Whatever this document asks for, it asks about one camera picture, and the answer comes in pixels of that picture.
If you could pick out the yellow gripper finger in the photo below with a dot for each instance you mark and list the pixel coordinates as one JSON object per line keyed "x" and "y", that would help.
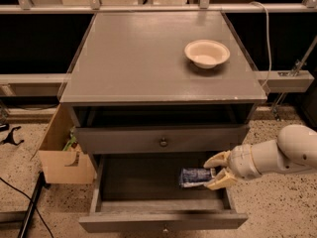
{"x": 221, "y": 180}
{"x": 218, "y": 160}

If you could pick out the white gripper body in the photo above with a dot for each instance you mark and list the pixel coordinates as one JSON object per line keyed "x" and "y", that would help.
{"x": 240, "y": 161}

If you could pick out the blue rxbar wrapper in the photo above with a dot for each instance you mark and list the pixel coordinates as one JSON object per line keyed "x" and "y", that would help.
{"x": 192, "y": 177}

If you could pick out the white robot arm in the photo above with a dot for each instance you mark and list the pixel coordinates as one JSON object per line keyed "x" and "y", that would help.
{"x": 294, "y": 151}

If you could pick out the grey upper drawer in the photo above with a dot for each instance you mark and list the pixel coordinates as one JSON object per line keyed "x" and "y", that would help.
{"x": 142, "y": 140}

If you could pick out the round upper drawer knob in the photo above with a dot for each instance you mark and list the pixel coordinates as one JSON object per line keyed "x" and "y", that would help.
{"x": 163, "y": 142}

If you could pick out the grey open lower drawer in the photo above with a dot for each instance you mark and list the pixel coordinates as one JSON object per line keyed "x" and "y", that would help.
{"x": 141, "y": 192}

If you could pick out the grey wooden drawer cabinet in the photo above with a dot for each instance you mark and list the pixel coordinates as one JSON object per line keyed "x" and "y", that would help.
{"x": 133, "y": 72}

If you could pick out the green item in box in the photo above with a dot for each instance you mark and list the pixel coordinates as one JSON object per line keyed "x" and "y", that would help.
{"x": 70, "y": 141}

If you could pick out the black metal floor bar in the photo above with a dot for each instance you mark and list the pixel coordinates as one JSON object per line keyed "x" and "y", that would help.
{"x": 26, "y": 223}

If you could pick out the black clamp tool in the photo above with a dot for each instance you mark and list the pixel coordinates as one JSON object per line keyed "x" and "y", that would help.
{"x": 10, "y": 138}

